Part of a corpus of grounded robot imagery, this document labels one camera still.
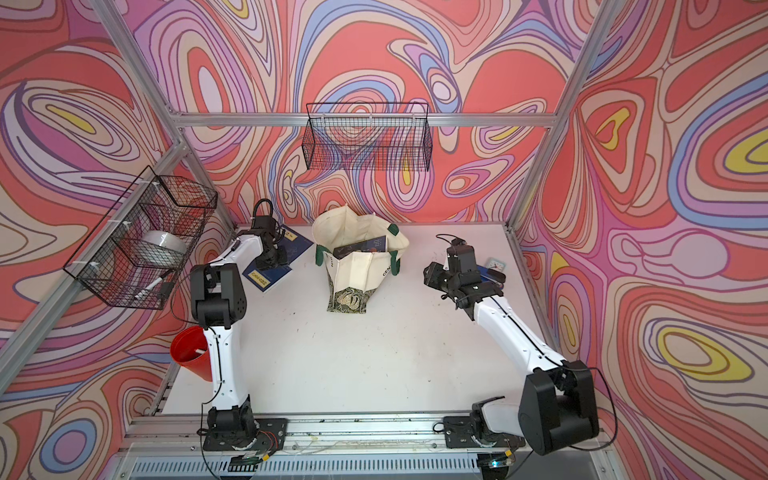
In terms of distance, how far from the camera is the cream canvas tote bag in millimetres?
881

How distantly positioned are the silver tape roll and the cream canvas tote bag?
0.35m

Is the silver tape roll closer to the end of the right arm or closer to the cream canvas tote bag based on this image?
the cream canvas tote bag

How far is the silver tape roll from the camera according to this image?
706 mm
